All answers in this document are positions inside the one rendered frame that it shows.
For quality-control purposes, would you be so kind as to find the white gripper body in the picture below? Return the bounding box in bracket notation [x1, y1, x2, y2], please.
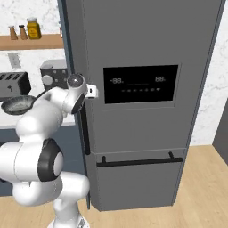
[86, 84, 99, 99]

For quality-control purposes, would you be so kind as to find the grey fridge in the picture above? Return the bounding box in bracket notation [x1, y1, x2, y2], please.
[57, 0, 227, 213]

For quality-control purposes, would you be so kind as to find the grey fridge door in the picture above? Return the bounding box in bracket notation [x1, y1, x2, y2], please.
[65, 0, 227, 154]

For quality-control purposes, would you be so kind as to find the grey fridge drawer front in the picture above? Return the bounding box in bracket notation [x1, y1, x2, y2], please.
[88, 147, 189, 213]

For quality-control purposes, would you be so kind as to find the grey coffee machine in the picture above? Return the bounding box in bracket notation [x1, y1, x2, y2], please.
[39, 59, 71, 93]

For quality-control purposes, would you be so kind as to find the dark frying pan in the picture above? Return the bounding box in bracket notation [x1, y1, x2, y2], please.
[0, 90, 48, 116]

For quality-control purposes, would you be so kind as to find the black toaster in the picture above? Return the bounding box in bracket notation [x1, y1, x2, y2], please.
[0, 71, 32, 102]

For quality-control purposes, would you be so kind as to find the yellow jar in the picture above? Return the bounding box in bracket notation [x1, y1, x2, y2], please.
[26, 17, 43, 40]

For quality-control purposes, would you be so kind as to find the dark-capped brown shaker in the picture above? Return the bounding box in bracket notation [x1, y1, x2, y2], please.
[18, 24, 29, 41]

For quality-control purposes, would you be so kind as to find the light-capped brown shaker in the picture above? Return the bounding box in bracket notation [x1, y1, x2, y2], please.
[7, 25, 19, 41]

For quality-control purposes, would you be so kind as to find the dark grey cupboard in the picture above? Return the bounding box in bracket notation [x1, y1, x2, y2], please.
[212, 97, 228, 167]

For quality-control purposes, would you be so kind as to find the black fridge door handle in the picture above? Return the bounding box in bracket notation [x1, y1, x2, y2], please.
[79, 100, 91, 156]

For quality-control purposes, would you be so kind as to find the wooden wall shelf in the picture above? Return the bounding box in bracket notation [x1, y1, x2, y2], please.
[0, 33, 65, 51]

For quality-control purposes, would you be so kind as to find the black fridge drawer handle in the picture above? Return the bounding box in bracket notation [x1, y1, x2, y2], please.
[95, 151, 183, 168]

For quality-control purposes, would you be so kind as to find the grey wall socket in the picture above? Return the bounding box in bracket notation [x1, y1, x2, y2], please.
[7, 52, 22, 69]

